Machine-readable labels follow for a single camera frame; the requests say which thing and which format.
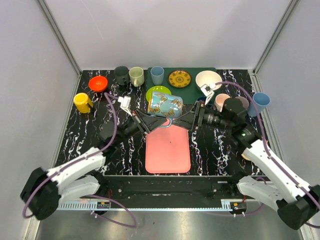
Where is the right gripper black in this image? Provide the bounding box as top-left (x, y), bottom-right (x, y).
top-left (172, 100), bottom-right (233, 131)

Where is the light blue mug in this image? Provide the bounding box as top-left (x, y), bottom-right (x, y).
top-left (147, 91), bottom-right (183, 128)

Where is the navy blue mug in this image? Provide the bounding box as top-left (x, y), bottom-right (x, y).
top-left (197, 96), bottom-right (206, 104)

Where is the pink mug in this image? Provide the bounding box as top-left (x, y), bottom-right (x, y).
top-left (214, 93), bottom-right (230, 112)

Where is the light green mug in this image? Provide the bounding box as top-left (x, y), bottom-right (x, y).
top-left (129, 66), bottom-right (145, 87)

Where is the grey mug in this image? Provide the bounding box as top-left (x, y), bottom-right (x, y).
top-left (114, 66), bottom-right (130, 86)

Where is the purple mug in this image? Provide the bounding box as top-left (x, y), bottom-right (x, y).
top-left (235, 96), bottom-right (250, 110)

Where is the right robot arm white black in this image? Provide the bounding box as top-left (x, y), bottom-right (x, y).
top-left (173, 98), bottom-right (320, 230)

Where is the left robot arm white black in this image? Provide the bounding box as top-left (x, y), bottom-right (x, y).
top-left (20, 109), bottom-right (167, 220)

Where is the yellow mug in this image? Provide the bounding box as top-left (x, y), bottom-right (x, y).
top-left (73, 92), bottom-right (94, 114)

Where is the dark green mat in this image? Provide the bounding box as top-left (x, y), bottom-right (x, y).
top-left (161, 67), bottom-right (217, 105)

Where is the pink tray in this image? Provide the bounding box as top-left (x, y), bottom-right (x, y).
top-left (145, 125), bottom-right (191, 174)

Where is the lime green plate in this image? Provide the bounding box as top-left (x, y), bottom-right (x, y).
top-left (145, 85), bottom-right (172, 103)

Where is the yellow patterned plate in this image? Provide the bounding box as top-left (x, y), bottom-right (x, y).
top-left (168, 69), bottom-right (192, 88)

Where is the white bowl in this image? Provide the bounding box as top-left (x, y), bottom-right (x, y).
top-left (195, 70), bottom-right (222, 93)

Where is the blue cup on mat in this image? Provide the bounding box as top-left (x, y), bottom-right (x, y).
top-left (150, 66), bottom-right (165, 86)

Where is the red bowl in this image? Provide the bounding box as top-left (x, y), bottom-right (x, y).
top-left (88, 76), bottom-right (108, 92)

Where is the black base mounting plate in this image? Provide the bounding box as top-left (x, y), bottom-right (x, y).
top-left (96, 175), bottom-right (244, 199)

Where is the blue cup at right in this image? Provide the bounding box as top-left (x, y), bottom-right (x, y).
top-left (247, 92), bottom-right (271, 117)

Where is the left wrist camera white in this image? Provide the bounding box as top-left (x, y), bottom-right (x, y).
top-left (117, 95), bottom-right (132, 116)

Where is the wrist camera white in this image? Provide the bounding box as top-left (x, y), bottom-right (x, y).
top-left (200, 83), bottom-right (216, 105)
top-left (117, 95), bottom-right (132, 116)

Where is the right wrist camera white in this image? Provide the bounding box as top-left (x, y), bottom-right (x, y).
top-left (200, 83), bottom-right (216, 105)

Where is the front aluminium rail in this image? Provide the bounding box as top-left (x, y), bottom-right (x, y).
top-left (57, 195), bottom-right (242, 212)

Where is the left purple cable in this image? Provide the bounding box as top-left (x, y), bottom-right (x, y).
top-left (22, 92), bottom-right (138, 228)

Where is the right aluminium frame post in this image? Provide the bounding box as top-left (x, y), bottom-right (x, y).
top-left (252, 0), bottom-right (300, 76)

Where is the aluminium frame post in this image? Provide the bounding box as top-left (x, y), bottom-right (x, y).
top-left (252, 0), bottom-right (300, 76)
top-left (36, 0), bottom-right (82, 76)

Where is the left aluminium frame post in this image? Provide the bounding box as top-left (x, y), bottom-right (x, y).
top-left (36, 0), bottom-right (82, 76)

